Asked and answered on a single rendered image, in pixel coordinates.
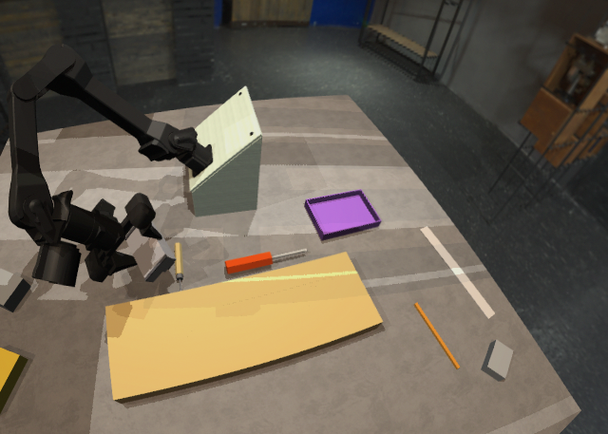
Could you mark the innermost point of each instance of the purple shallow tray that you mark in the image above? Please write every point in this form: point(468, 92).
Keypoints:
point(342, 214)

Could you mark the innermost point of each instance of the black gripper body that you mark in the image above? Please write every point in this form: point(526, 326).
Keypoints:
point(107, 235)

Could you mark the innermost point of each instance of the tan wooden floor panel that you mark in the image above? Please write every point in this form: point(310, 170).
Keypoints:
point(189, 338)

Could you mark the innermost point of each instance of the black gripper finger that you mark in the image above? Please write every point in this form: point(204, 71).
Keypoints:
point(121, 261)
point(150, 231)

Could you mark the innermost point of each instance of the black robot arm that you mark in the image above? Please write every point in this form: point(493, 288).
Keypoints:
point(62, 70)

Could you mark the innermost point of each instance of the orange thin rod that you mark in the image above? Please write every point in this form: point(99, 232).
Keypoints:
point(440, 341)

